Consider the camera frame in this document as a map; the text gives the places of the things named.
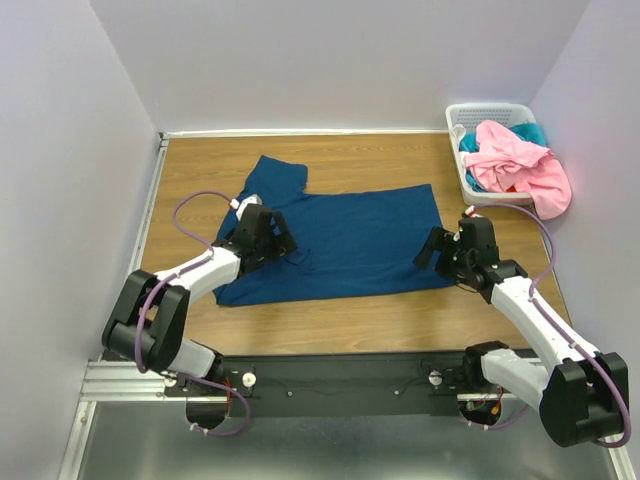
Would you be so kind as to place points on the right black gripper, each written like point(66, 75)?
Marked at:
point(443, 240)

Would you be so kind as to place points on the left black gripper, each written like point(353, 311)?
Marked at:
point(282, 243)

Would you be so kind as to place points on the dark blue t shirt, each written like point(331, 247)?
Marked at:
point(348, 245)

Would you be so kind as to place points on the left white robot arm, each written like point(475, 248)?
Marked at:
point(148, 320)

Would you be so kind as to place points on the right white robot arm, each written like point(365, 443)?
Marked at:
point(580, 393)

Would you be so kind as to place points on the pink t shirt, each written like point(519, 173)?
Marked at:
point(507, 164)

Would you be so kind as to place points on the teal t shirt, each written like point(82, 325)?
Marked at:
point(530, 132)

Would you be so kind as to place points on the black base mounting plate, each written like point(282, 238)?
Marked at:
point(360, 384)

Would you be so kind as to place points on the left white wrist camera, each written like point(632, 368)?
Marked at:
point(241, 206)

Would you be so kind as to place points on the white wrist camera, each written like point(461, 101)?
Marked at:
point(241, 206)
point(470, 212)

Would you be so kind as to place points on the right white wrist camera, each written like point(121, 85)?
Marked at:
point(470, 212)

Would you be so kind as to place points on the aluminium frame rail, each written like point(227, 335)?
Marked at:
point(144, 426)

